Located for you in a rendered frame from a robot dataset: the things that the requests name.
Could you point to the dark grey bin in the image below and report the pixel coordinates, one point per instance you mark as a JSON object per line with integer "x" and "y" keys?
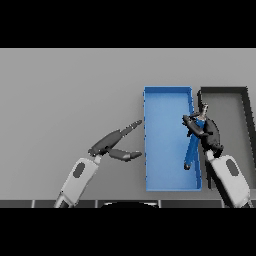
{"x": 241, "y": 133}

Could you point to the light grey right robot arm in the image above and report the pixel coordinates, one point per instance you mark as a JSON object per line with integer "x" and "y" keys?
{"x": 228, "y": 181}

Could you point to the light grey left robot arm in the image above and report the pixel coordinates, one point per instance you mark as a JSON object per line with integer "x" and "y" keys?
{"x": 77, "y": 181}

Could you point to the blue bin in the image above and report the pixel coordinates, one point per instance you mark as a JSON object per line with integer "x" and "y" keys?
{"x": 168, "y": 140}

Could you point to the blue pipe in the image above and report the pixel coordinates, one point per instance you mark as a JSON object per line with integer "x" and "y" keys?
{"x": 192, "y": 146}

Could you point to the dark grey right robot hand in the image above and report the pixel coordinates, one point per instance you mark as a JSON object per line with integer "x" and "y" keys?
{"x": 209, "y": 133}

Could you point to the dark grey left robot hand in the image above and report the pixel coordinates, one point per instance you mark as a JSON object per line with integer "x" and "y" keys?
{"x": 108, "y": 141}

